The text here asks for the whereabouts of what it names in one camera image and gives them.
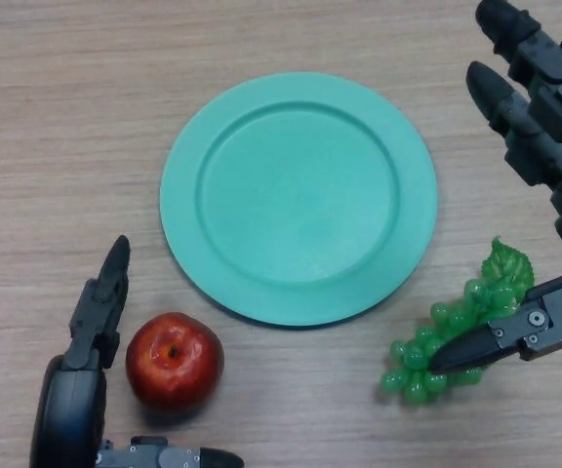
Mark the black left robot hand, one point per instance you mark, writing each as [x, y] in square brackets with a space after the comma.
[71, 414]

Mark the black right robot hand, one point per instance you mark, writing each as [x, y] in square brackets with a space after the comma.
[554, 107]

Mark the red apple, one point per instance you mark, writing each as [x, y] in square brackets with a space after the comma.
[176, 373]

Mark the green round plate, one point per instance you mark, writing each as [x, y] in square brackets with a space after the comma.
[300, 200]

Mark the green plastic grape bunch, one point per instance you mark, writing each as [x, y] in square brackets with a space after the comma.
[408, 385]

